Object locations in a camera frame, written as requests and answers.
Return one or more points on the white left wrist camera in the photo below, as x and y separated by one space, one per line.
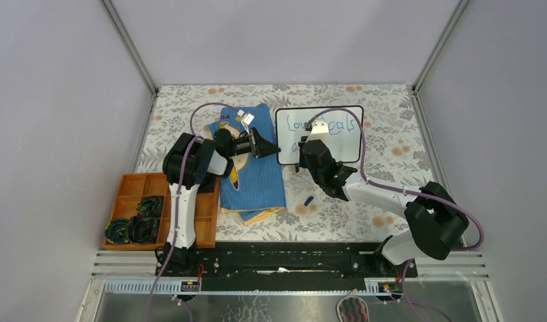
245 119

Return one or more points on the floral tablecloth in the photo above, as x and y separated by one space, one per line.
395 153

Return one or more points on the striped object at bottom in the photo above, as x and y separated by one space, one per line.
352 308

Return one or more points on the blue cartoon cloth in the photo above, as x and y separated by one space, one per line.
262 191

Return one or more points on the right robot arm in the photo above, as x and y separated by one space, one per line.
435 221

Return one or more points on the blue marker cap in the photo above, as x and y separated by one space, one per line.
308 200

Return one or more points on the black mounting rail base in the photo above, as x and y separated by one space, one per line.
248 266

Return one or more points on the black framed whiteboard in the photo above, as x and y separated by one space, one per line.
343 138

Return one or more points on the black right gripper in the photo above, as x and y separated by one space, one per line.
302 163

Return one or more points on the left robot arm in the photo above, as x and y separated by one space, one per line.
186 166

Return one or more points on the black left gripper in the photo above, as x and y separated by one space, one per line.
259 145

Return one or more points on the black roll in tray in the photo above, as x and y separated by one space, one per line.
116 231
151 206
143 229

